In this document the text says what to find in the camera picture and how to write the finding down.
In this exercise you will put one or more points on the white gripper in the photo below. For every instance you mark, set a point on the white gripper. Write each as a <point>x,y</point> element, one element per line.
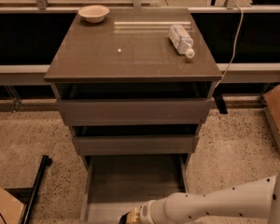
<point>145,214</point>

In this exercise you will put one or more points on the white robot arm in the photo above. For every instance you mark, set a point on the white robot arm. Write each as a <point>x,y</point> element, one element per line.
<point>258,199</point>

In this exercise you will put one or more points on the grey bottom drawer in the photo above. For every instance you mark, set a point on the grey bottom drawer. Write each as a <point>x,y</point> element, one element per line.
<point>117,184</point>

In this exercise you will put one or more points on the grey drawer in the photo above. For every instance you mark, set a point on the grey drawer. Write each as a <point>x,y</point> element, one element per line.
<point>135,145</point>
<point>133,112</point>
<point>117,184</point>

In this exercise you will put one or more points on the grey middle drawer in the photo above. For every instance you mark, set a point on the grey middle drawer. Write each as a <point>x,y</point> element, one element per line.
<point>135,145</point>

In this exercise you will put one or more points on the grey top drawer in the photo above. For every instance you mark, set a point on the grey top drawer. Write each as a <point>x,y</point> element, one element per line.
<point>133,112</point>

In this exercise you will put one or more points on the grey drawer cabinet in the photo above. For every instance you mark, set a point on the grey drawer cabinet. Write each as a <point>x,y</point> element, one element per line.
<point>129,56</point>

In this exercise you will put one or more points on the cardboard box bottom left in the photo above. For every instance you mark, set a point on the cardboard box bottom left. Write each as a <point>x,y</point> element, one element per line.
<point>10,208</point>

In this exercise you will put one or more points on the clear plastic water bottle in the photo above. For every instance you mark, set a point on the clear plastic water bottle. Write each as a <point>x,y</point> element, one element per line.
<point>181,40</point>

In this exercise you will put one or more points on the beige paper bowl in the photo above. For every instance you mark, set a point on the beige paper bowl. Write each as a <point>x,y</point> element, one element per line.
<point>94,13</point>

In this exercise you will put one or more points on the black metal frame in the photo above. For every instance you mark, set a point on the black metal frame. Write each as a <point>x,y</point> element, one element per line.
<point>28,196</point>

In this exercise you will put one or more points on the grey metal rail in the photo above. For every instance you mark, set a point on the grey metal rail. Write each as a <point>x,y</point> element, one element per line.
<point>30,75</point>

